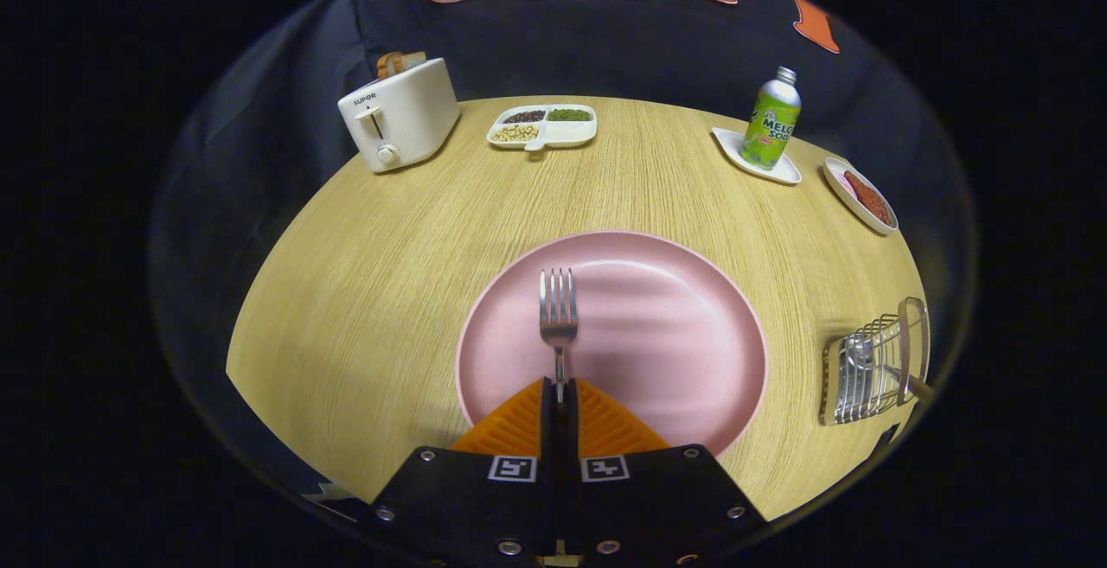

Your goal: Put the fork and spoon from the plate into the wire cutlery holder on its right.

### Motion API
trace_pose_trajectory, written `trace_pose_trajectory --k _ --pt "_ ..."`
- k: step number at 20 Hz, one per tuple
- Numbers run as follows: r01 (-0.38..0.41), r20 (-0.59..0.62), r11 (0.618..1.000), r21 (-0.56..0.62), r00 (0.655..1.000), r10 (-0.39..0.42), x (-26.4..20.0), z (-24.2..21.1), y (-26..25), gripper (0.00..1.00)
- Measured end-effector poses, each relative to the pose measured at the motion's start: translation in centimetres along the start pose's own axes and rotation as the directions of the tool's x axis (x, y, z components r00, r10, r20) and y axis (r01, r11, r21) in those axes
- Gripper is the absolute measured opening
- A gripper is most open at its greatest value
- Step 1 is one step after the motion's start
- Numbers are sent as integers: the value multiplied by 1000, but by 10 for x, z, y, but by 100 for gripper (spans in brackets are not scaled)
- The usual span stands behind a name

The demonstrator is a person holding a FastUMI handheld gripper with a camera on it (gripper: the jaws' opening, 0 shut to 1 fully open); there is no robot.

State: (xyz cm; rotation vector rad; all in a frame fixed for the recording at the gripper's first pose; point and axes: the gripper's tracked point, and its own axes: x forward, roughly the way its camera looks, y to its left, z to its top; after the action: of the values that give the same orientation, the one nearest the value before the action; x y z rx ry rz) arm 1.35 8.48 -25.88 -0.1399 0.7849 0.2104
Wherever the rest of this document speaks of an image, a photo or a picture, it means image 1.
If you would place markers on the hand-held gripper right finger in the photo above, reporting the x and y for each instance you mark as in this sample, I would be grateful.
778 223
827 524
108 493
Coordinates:
573 438

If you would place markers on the white divided snack dish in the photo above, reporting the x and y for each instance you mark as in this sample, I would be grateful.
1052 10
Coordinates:
566 134

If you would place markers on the white square coaster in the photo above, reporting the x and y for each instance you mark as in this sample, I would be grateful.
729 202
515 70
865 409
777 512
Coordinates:
731 146

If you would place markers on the pink round plate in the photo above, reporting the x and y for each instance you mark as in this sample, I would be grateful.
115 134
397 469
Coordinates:
657 335

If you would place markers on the toasted bread slice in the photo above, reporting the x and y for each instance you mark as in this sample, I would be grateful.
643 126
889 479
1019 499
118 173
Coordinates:
412 60
387 65

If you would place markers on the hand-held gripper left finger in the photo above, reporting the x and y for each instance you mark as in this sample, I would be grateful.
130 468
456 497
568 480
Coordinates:
546 430

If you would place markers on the pink onion slices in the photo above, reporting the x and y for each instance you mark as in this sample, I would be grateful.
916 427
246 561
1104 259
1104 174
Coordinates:
844 184

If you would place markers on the white oval plate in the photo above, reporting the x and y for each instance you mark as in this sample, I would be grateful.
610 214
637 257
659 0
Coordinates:
852 205

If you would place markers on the green soda bottle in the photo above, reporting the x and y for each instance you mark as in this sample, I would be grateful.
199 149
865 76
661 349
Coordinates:
770 131

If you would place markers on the white toaster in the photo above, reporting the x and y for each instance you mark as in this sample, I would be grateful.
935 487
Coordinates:
415 114

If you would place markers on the black backdrop cloth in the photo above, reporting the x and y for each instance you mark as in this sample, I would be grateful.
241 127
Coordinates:
605 41

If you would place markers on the red meat portion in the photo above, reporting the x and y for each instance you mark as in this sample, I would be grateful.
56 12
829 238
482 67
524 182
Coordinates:
869 199

